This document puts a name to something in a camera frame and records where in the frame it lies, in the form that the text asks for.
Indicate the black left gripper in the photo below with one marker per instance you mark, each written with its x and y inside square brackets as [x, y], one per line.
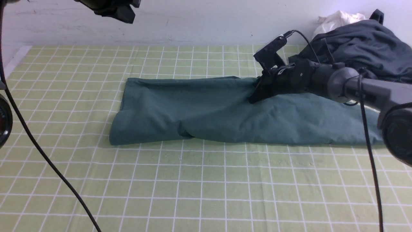
[120, 10]

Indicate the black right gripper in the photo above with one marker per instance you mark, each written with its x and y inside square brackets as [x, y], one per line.
[287, 79]

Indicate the green long-sleeved shirt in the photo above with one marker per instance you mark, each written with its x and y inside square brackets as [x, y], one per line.
[217, 109]

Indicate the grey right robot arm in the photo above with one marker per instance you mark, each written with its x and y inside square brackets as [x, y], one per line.
[342, 84]

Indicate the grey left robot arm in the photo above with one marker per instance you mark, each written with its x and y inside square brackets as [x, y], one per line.
[6, 119]

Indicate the green checkered tablecloth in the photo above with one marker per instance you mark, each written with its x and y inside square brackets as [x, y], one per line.
[68, 96]

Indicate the white crumpled cloth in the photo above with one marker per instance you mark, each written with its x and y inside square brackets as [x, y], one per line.
[335, 20]

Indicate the dark grey crumpled garment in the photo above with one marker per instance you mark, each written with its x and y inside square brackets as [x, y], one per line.
[366, 45]

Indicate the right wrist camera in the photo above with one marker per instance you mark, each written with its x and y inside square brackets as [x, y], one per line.
[267, 56]

